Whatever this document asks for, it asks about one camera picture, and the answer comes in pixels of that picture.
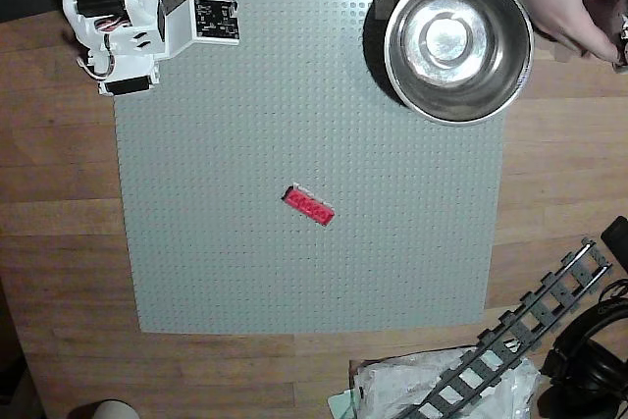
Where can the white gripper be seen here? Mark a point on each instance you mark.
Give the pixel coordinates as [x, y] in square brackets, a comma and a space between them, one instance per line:
[129, 85]

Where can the red lego block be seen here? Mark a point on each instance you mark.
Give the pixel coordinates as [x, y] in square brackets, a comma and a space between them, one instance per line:
[309, 205]

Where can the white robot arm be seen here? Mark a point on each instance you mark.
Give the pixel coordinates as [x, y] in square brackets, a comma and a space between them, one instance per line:
[140, 2]

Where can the grey studded lego baseplate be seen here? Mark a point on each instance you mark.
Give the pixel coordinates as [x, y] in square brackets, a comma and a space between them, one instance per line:
[245, 144]

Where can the grey lego train track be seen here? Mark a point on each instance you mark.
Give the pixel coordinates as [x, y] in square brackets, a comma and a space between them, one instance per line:
[539, 311]

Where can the stainless steel bowl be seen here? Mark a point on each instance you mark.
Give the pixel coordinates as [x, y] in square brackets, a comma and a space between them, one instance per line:
[456, 41]

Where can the white cylinder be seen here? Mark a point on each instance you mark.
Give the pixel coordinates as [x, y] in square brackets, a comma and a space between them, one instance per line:
[105, 411]

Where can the clear plastic bag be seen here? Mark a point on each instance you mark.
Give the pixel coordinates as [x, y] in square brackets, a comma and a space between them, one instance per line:
[392, 380]

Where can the black cylindrical object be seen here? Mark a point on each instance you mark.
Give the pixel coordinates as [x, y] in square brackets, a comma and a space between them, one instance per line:
[618, 237]

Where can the black headphones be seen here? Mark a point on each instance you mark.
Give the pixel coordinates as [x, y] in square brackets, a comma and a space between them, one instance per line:
[579, 330]

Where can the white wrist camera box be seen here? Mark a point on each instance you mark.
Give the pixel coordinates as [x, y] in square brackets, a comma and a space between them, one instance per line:
[181, 26]

